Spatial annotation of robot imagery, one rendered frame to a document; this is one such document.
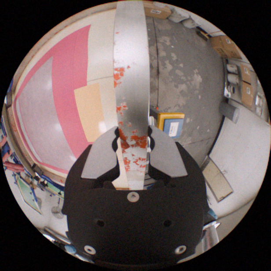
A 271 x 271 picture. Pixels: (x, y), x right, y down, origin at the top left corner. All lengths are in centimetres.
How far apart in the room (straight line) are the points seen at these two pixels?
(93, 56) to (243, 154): 334
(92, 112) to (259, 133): 320
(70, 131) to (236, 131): 329
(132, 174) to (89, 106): 15
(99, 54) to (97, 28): 7
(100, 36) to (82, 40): 3
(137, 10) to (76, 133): 24
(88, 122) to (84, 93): 5
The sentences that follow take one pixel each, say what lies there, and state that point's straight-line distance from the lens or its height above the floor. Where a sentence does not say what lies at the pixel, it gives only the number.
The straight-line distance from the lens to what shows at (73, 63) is 17.
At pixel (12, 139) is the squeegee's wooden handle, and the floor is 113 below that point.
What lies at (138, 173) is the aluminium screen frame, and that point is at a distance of 18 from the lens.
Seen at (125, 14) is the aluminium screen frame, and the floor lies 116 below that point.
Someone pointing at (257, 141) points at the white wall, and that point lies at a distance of 316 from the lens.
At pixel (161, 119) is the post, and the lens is 36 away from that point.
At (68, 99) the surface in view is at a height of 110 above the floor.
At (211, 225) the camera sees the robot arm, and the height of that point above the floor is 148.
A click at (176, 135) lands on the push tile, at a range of 42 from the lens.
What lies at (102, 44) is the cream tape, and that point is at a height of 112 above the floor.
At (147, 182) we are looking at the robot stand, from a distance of 62.
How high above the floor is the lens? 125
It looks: 56 degrees down
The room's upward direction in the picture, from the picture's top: 161 degrees clockwise
